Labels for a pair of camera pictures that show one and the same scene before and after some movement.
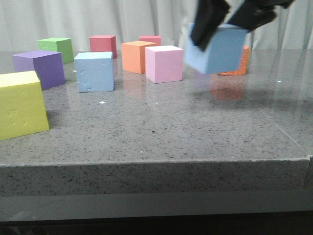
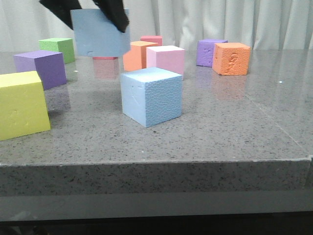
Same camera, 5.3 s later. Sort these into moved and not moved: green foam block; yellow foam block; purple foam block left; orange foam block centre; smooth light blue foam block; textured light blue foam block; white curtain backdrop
Moved: textured light blue foam block; smooth light blue foam block
Not moved: orange foam block centre; yellow foam block; white curtain backdrop; purple foam block left; green foam block
